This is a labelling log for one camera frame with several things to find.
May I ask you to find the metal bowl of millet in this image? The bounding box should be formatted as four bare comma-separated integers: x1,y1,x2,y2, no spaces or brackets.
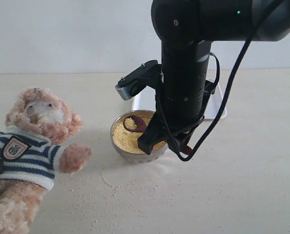
110,110,168,164

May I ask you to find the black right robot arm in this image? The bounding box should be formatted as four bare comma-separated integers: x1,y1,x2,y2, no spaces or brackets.
138,0,290,161

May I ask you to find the white rectangular tray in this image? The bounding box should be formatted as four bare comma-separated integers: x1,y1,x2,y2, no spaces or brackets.
131,83,223,120

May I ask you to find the dark red wooden spoon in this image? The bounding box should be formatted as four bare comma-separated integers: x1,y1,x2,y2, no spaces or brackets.
123,115,192,155

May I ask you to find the black cable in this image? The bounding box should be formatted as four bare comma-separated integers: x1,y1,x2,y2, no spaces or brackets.
157,0,282,162

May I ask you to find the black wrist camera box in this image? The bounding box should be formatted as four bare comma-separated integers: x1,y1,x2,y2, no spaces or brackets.
115,60,161,100

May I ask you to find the teddy bear striped sweater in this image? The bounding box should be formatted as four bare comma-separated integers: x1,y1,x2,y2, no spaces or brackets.
0,86,93,234

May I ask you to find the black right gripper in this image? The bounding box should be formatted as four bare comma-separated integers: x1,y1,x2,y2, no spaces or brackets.
137,63,214,156

